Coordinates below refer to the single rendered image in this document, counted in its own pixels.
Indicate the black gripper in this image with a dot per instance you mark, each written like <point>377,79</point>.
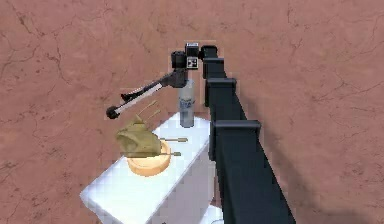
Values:
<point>178,60</point>

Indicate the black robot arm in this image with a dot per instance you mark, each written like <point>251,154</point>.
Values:
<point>246,173</point>

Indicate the grey spray bottle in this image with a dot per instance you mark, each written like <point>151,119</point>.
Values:
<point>187,106</point>

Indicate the tan round bowl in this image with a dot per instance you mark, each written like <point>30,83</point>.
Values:
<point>150,166</point>

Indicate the white toilet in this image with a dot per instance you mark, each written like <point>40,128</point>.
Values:
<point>146,196</point>

